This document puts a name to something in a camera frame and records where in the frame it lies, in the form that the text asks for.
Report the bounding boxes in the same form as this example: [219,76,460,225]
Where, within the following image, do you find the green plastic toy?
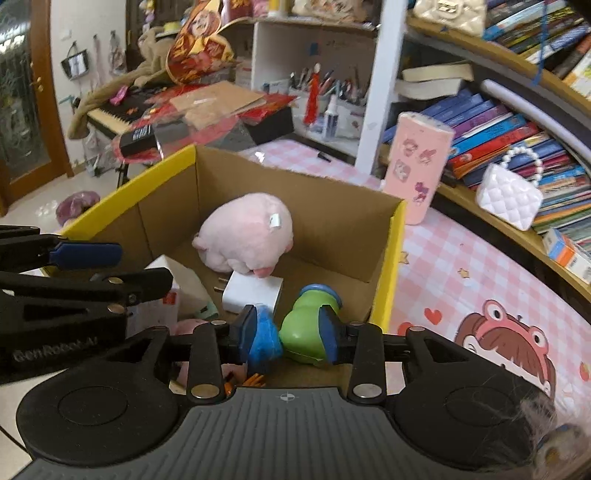
[279,284,345,366]

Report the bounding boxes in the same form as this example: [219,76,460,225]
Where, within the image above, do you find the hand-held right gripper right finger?
[321,308,472,402]

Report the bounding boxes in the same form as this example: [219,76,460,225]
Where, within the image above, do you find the yellow cardboard box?
[41,144,408,398]

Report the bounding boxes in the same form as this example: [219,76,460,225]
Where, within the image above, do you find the thick beige-edged book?
[395,78,464,100]
[400,62,475,84]

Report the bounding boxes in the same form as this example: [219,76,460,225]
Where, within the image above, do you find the wooden glass door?
[0,0,77,217]

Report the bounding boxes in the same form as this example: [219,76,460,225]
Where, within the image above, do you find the small straw hat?
[154,21,185,40]

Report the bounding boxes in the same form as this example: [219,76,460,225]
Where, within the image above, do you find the pink cylindrical container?
[381,112,455,225]

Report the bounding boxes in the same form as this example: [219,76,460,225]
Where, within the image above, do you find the electronic keyboard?
[85,95,171,139]

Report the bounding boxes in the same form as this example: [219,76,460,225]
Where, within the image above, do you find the white quilted handbag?
[475,147,544,232]

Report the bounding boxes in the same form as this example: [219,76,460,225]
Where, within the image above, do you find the pink fluffy heart plush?
[168,318,250,386]

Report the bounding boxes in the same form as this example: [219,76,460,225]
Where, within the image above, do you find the red tassel ornament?
[302,61,324,126]

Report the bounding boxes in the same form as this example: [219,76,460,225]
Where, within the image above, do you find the pink plush pig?
[191,193,294,278]

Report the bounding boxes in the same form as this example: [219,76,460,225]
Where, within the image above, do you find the cream floral ornament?
[291,0,382,25]

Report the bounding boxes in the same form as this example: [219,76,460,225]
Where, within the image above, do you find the row of colourful books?
[482,0,591,100]
[381,88,591,245]

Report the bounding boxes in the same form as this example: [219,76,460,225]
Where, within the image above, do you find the pink printed desk mat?
[249,138,591,416]

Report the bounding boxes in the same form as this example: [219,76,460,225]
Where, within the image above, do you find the hanging wall bag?
[60,41,92,81]

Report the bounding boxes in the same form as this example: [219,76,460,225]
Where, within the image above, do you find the beige cube toy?
[126,255,218,340]

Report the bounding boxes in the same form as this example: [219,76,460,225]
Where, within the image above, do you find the orange white carton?
[541,228,591,284]

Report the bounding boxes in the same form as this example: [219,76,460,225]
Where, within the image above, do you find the small blue toy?
[247,304,283,367]

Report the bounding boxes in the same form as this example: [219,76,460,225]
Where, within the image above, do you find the wooden bookshelf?
[379,14,591,305]

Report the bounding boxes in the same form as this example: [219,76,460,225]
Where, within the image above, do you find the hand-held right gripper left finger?
[108,305,259,400]

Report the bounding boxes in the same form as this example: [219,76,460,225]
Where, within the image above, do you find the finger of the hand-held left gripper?
[0,267,174,315]
[0,225,124,271]

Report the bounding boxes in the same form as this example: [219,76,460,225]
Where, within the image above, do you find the desk holder with pens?
[286,65,370,134]

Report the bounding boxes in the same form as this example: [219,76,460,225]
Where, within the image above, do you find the cream quilted handbag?
[412,0,488,37]

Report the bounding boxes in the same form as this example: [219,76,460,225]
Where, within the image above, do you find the small white bottle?
[322,95,341,142]

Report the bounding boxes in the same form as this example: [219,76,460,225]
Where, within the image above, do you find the white charger adapter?
[213,271,284,315]

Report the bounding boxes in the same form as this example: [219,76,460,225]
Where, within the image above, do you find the orange hair clip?
[224,373,267,398]

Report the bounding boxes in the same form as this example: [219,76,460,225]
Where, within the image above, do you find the pink round cushion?
[55,191,101,227]

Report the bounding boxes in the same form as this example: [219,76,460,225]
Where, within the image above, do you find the brown draped cloth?
[67,25,181,139]

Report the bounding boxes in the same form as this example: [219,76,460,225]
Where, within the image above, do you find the white shelf unit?
[235,0,411,171]

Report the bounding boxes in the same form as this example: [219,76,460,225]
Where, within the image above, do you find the red paper packets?
[108,90,296,160]

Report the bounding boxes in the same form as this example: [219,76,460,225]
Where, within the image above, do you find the black keyboard stand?
[83,129,134,190]

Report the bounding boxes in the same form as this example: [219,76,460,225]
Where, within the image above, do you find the brown cardboard sheet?
[168,82,267,132]

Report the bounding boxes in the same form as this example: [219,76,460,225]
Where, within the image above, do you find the red gold printed bag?
[165,0,238,86]

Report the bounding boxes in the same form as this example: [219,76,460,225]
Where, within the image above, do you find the black box with white label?
[118,121,162,161]

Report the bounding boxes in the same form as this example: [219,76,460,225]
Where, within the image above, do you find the white rolled paper tube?
[479,79,578,144]

